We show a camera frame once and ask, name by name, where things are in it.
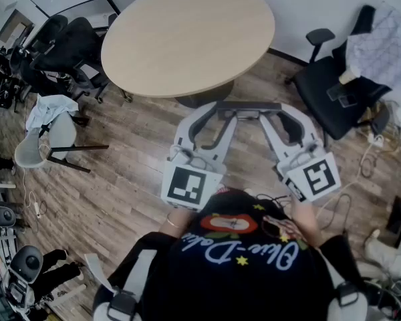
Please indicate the black armrest office chair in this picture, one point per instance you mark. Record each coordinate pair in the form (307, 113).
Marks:
(321, 89)

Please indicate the white power strip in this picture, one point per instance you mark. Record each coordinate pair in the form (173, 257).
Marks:
(37, 208)
(376, 140)

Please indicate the grey shell chair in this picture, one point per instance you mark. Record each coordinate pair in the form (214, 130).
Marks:
(26, 152)

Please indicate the round wooden table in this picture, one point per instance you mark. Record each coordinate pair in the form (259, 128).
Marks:
(187, 38)

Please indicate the light blue cloth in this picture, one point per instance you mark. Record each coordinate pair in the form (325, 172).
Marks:
(50, 107)

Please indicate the beige paper cup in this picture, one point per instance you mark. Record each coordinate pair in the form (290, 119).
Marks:
(347, 77)

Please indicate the black printed t-shirt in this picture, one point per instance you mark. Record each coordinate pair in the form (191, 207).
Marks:
(237, 286)

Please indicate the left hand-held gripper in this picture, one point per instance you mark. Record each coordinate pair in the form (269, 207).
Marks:
(187, 186)

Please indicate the grey round-headed machine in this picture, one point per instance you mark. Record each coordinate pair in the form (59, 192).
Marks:
(5, 216)
(26, 263)

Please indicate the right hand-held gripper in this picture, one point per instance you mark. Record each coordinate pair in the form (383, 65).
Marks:
(317, 177)

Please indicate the black phone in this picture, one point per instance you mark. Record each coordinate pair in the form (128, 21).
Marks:
(347, 99)
(335, 91)

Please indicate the person's right forearm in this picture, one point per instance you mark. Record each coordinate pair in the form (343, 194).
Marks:
(304, 216)

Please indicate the person's left forearm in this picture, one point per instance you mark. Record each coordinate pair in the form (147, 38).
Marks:
(175, 217)

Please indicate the black picture frame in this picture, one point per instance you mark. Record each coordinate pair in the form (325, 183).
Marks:
(247, 105)

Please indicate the white patterned cloth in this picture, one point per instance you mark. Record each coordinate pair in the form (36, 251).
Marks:
(384, 42)

